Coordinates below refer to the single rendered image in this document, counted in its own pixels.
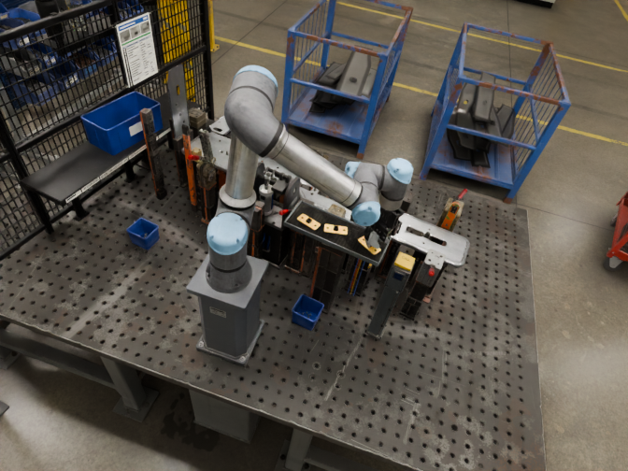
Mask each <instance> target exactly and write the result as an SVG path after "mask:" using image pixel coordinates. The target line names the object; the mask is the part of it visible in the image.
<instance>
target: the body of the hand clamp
mask: <svg viewBox="0 0 628 471"><path fill-rule="evenodd" d="M196 167H197V177H198V186H199V187H200V188H201V197H202V205H201V210H202V217H203V219H202V220H201V221H202V222H204V223H206V224H209V223H210V222H211V220H212V219H213V218H215V215H216V212H217V202H216V195H215V184H216V183H217V182H216V170H215V163H214V164H211V163H210V162H205V160H204V161H203V160H201V161H200V162H199V163H198V164H197V165H196Z"/></svg>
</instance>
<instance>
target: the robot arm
mask: <svg viewBox="0 0 628 471"><path fill-rule="evenodd" d="M277 96H278V84H277V81H276V79H275V77H274V76H273V75H272V74H271V73H270V72H269V71H268V70H267V69H265V68H263V67H260V66H258V65H249V66H245V67H243V68H242V69H240V70H239V71H238V72H237V74H236V75H235V76H234V79H233V84H232V87H231V90H230V92H229V94H228V97H227V99H226V101H225V105H224V118H225V120H226V122H227V125H228V127H229V128H230V130H231V131H232V135H231V143H230V150H229V158H228V165H227V173H226V181H225V184H224V185H223V186H222V187H221V189H220V193H219V202H218V208H217V212H216V215H215V218H213V219H212V220H211V222H210V223H209V225H208V228H207V242H208V250H209V262H208V264H207V268H206V280H207V284H208V285H209V286H210V287H211V288H212V289H213V290H215V291H217V292H219V293H236V292H239V291H241V290H243V289H244V288H246V287H247V286H248V285H249V283H250V281H251V277H252V269H251V265H250V262H249V261H248V259H247V244H248V238H249V233H250V226H251V221H252V216H253V212H254V209H255V202H256V192H255V191H254V190H253V185H254V180H255V176H256V170H257V165H258V161H259V156H261V157H262V158H267V157H269V158H271V159H272V160H274V161H275V162H277V163H279V164H281V165H282V166H284V167H285V168H287V169H288V170H290V171H291V172H293V173H294V174H295V175H296V176H298V177H299V178H301V179H303V180H304V181H306V182H307V183H309V184H310V185H312V186H313V187H315V188H316V189H318V190H320V191H321V192H323V193H325V194H326V195H328V196H329V197H331V198H332V199H334V200H335V201H337V203H339V204H340V205H342V206H343V207H346V208H347V209H349V210H350V211H351V215H352V218H353V220H354V221H355V222H356V223H357V224H359V225H362V226H366V228H365V231H364V238H365V243H366V246H367V247H368V248H370V246H372V247H374V248H376V249H379V243H378V239H379V240H381V241H383V242H385V243H389V239H388V237H389V236H395V235H396V233H397V234H399V231H400V229H401V226H402V224H403V223H402V222H401V221H399V217H400V216H402V215H403V214H404V212H405V211H403V210H402V209H401V208H400V206H401V205H402V202H403V200H404V197H405V194H406V192H407V187H408V184H409V183H410V181H411V177H412V173H413V166H412V164H411V163H410V162H409V161H407V160H405V159H401V158H396V159H392V160H390V162H389V163H388V165H381V164H367V163H362V162H359V163H358V162H348V163H347V164H346V168H345V173H344V172H343V171H342V170H340V169H339V168H337V167H336V166H335V165H333V164H331V163H330V162H329V161H327V160H326V159H324V158H323V157H321V156H320V155H319V154H318V153H317V152H315V151H314V150H312V149H311V148H309V147H308V146H307V145H305V144H304V143H302V142H301V141H299V140H298V139H297V138H295V137H294V136H292V135H291V134H289V133H288V132H286V130H285V125H284V124H283V123H281V122H280V121H278V120H277V119H276V117H275V116H274V114H273V112H274V107H275V103H276V98H277ZM378 191H380V192H379V195H378ZM399 225H400V227H399ZM398 227H399V230H398Z"/></svg>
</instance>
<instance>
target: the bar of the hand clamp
mask: <svg viewBox="0 0 628 471"><path fill-rule="evenodd" d="M205 129H206V130H204V131H203V129H201V130H199V131H198V133H199V138H200V141H201V145H202V150H203V154H204V156H208V157H209V161H211V158H212V157H213V152H212V148H211V143H210V138H209V133H211V131H212V130H211V128H210V127H209V126H207V127H206V128H205Z"/></svg>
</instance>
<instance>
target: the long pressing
mask: <svg viewBox="0 0 628 471"><path fill-rule="evenodd" d="M209 138H210V143H211V148H212V152H213V157H216V162H215V168H217V169H220V170H221V171H223V172H226V173H227V165H228V158H229V150H230V143H231V139H230V138H227V137H225V136H221V135H218V134H216V133H213V132H211V133H209ZM194 148H198V149H200V150H202V145H201V141H200V138H199V136H198V137H196V138H195V139H194V140H192V141H191V149H194ZM221 151H223V153H221ZM226 151H228V155H226ZM202 155H203V150H202ZM259 162H262V163H264V168H267V167H268V166H269V167H270V168H271V169H277V171H279V172H280V173H281V172H283V173H285V175H291V176H292V178H295V177H298V176H296V175H295V174H294V173H293V172H291V171H290V170H288V169H287V168H285V167H284V166H282V165H281V164H279V163H277V162H275V161H274V160H272V159H271V158H269V157H267V158H262V157H261V156H259V161H258V163H259ZM277 167H278V168H277ZM300 182H301V183H303V184H306V185H307V186H309V187H312V190H311V191H309V190H306V189H304V188H301V187H300V194H299V197H300V199H301V198H305V199H307V200H309V201H311V202H314V203H315V205H314V206H316V207H320V208H322V209H324V210H326V211H327V210H328V208H329V207H330V206H331V204H335V205H338V206H340V207H343V206H342V205H340V204H339V203H337V202H336V201H333V200H331V199H329V198H326V197H324V196H321V195H319V194H318V192H319V191H320V190H318V189H316V191H314V188H315V187H313V186H312V185H310V184H309V183H307V182H306V181H304V180H303V179H301V180H300ZM311 193H313V194H311ZM343 208H345V209H346V210H347V211H346V215H345V219H346V220H350V214H351V211H350V210H349V209H347V208H346V207H343ZM399 221H401V222H402V223H403V224H402V226H401V229H400V231H399V234H397V233H396V235H394V236H389V237H390V238H391V240H392V241H394V242H396V243H399V244H401V245H403V246H406V247H408V248H411V249H413V250H416V251H418V252H420V253H423V254H425V255H427V253H428V250H429V249H433V250H436V251H439V252H441V253H444V254H445V255H446V257H445V260H444V263H446V264H449V265H452V266H454V267H461V266H463V265H464V263H465V260H466V256H467V253H468V251H469V247H470V243H469V241H468V240H467V239H466V238H465V237H463V236H461V235H457V234H455V233H453V232H451V231H448V230H446V229H443V228H441V227H438V226H436V225H433V224H431V223H429V222H427V221H423V220H420V219H418V218H415V217H413V216H410V215H408V214H406V213H404V214H403V215H402V216H400V217H399ZM408 227H410V228H412V229H415V230H417V231H420V232H422V233H423V235H425V233H426V232H430V236H429V238H430V237H431V236H432V237H435V238H437V239H440V240H442V241H444V242H446V246H442V245H439V244H437V243H435V242H433V241H431V240H429V238H426V237H424V236H423V235H422V236H419V235H415V234H412V233H410V232H408V231H407V228H408ZM429 229H430V230H429ZM423 243H424V244H423Z"/></svg>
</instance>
